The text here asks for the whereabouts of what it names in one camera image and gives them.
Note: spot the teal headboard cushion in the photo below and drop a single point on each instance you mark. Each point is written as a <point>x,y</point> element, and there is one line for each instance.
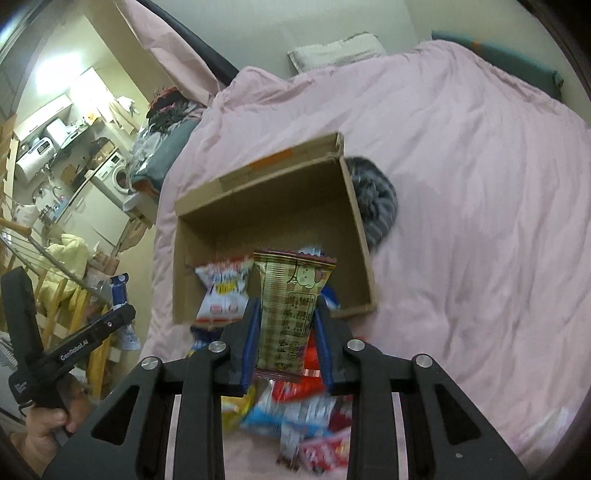
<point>508,57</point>

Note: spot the yellow snack packet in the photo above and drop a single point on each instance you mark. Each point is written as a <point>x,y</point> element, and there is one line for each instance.
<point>235,410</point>

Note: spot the white storage bin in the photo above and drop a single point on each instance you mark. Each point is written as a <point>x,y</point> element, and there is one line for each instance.
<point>138,210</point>

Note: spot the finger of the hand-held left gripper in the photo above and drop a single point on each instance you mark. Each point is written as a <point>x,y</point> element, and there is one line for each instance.
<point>113,321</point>

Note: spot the cream hanging towel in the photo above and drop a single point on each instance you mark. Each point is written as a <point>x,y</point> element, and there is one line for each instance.
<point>122,113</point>

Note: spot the white kitchen cabinets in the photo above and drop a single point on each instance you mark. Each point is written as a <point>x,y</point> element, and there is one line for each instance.
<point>92,217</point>

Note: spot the beige striped snack packet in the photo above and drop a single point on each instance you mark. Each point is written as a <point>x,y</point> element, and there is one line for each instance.
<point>281,323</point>

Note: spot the pile of dark clothes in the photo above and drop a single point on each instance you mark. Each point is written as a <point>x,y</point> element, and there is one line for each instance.
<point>171,110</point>

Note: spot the brown cardboard box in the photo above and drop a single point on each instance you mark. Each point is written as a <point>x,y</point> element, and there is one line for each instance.
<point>277,207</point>

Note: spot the white washing machine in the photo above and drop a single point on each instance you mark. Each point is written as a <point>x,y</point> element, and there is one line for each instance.
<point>117,177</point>

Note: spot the wooden drying rack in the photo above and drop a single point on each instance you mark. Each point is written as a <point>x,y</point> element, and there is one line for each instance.
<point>60,295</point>

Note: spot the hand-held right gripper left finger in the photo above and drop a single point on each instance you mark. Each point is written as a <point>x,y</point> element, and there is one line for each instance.
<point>251,350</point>

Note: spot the pink curtain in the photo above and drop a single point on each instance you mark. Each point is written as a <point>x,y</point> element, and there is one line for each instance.
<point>161,41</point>

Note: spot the red and white snack packet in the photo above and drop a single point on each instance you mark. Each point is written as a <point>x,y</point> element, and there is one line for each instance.
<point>325,450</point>

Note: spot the light blue snack packet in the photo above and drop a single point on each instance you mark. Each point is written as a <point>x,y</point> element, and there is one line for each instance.
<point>263,417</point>

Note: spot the pink blanket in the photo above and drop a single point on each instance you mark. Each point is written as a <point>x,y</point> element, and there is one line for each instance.
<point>461,230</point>

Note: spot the black curved bar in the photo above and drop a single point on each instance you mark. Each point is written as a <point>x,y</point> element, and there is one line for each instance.
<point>207,50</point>

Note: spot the grey knitted cloth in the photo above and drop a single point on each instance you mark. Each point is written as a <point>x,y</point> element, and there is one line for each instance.
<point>374,207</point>

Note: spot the yellow cloth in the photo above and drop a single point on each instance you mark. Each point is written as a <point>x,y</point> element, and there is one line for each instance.
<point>69,254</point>

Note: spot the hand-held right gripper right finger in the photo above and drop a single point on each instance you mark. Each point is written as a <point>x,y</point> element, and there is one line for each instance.
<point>322,355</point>

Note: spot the white kitchen appliance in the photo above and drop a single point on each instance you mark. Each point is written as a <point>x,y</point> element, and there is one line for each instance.
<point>32,159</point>

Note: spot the patterned white cloth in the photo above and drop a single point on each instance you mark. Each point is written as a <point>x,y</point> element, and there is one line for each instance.
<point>143,148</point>

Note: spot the white red label snack packet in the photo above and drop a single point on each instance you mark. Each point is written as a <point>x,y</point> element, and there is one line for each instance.
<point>221,290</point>

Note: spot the white pillow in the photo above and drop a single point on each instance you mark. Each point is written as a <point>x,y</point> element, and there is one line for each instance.
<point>337,50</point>

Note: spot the dark blue snack packet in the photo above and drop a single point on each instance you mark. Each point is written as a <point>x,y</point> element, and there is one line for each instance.
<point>199,342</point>

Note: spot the blue and white snack packet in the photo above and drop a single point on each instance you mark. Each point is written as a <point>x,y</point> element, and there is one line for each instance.
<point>121,288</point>

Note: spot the person's left hand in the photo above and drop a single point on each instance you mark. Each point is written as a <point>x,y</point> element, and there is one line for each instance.
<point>44,429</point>

